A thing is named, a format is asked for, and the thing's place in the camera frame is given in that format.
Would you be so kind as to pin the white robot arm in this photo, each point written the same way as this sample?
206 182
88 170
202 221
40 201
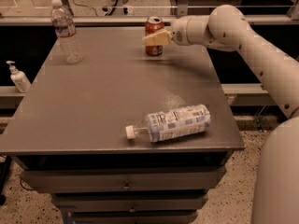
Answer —
226 28

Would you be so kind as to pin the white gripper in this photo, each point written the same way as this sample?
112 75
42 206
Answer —
177 31

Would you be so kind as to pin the grey metal railing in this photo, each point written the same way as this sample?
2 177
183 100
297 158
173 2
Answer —
36 12

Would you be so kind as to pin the clear water bottle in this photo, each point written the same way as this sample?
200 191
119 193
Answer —
66 33

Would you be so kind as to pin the blue label plastic bottle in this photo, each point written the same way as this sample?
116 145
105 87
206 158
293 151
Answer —
174 123

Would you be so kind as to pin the grey drawer cabinet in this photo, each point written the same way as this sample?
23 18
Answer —
68 134

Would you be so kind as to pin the white pump dispenser bottle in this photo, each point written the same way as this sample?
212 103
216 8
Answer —
17 76

